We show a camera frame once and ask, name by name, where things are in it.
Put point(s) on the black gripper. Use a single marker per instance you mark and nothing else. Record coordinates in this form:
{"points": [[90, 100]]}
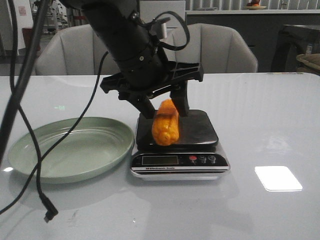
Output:
{"points": [[175, 82]]}

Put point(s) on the orange corn cob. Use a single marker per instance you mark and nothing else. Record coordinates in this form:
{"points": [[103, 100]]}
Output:
{"points": [[165, 128]]}

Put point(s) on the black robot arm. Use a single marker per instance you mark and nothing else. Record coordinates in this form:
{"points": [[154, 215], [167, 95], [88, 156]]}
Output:
{"points": [[145, 71]]}

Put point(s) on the silver black kitchen scale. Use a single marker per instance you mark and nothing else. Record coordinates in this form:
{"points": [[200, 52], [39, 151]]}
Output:
{"points": [[197, 155]]}

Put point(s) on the right grey upholstered chair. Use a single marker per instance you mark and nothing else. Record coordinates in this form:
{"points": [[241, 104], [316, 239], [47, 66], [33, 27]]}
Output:
{"points": [[219, 49]]}

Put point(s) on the grey upholstered chair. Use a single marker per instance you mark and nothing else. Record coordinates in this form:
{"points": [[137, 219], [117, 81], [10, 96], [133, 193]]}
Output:
{"points": [[219, 49], [72, 51]]}

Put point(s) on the pale green plate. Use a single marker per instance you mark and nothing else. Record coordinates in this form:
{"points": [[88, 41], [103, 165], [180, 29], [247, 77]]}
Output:
{"points": [[95, 146]]}

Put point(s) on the left grey upholstered chair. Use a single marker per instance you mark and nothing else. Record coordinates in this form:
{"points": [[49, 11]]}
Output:
{"points": [[72, 51]]}

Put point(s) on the dark grey counter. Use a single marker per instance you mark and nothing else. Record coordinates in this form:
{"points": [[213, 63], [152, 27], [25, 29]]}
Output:
{"points": [[259, 28]]}

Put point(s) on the fruit bowl on counter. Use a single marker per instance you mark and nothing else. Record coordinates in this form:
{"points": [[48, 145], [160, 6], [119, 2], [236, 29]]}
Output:
{"points": [[255, 5]]}

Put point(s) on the dark appliance at right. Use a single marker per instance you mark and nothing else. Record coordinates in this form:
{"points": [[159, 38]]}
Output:
{"points": [[293, 40]]}

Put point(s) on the red trash bin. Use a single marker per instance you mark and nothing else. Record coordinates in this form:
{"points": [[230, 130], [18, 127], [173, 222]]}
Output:
{"points": [[27, 36]]}

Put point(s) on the beige cushion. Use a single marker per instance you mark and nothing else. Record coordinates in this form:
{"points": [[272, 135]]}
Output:
{"points": [[308, 63]]}

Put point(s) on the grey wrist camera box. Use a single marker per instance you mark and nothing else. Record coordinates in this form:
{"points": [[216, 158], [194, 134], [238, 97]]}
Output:
{"points": [[159, 27]]}

